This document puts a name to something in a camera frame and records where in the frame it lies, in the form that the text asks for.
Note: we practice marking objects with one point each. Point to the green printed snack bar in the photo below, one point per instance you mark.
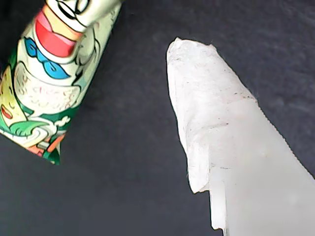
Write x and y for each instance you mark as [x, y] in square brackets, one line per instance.
[49, 86]

